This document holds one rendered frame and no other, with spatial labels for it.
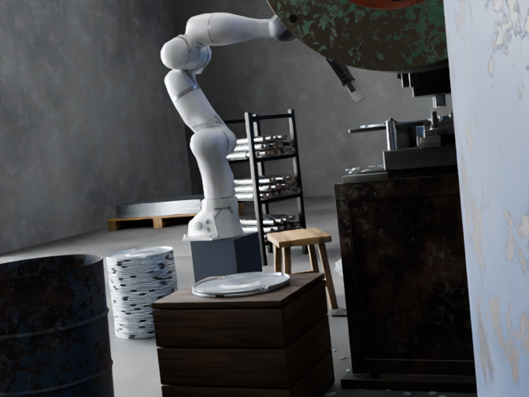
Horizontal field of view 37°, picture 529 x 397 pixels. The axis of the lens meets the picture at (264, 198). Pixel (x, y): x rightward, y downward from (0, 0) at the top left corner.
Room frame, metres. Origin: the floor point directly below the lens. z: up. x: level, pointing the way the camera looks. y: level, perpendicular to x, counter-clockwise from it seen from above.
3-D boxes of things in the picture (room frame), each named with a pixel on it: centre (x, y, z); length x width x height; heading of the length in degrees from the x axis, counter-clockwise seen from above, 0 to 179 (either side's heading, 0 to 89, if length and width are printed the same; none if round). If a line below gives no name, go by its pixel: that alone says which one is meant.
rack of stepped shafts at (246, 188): (5.07, 0.03, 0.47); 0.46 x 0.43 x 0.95; 46
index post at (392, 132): (2.39, -0.41, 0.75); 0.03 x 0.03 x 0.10; 66
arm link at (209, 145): (2.74, 0.17, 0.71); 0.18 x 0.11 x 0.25; 161
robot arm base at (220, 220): (2.79, 0.19, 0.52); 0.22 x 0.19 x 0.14; 62
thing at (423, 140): (2.34, -0.53, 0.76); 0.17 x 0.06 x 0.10; 156
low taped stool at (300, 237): (3.56, -0.13, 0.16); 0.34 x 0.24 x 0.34; 8
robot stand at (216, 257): (2.77, 0.16, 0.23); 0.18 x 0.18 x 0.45; 62
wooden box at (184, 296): (2.30, 0.10, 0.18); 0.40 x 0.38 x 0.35; 67
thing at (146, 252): (3.38, 0.56, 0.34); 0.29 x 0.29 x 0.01
